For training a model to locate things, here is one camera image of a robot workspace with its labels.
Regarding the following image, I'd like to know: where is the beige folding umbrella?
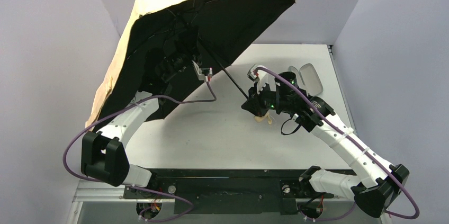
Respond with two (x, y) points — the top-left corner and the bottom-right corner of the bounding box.
(100, 0), (295, 118)

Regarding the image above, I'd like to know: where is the mint green umbrella case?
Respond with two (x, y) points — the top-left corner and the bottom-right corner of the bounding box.
(288, 63), (324, 96)

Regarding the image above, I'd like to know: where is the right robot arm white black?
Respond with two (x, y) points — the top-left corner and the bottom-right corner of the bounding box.
(241, 66), (409, 218)

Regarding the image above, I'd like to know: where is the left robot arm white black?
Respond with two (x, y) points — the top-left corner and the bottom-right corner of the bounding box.
(80, 48), (212, 187)

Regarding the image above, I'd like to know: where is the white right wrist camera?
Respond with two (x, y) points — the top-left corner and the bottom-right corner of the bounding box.
(247, 64), (270, 94)

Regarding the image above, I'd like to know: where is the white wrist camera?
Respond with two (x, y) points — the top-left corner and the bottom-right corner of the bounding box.
(247, 64), (270, 94)
(192, 61), (213, 83)

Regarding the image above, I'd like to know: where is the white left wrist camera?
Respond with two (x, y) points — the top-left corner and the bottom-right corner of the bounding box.
(192, 61), (213, 83)

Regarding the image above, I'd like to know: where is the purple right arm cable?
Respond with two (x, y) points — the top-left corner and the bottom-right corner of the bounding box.
(254, 67), (420, 222)

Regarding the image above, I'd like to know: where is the aluminium mounting rail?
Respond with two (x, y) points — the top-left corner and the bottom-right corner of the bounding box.
(73, 176), (389, 203)

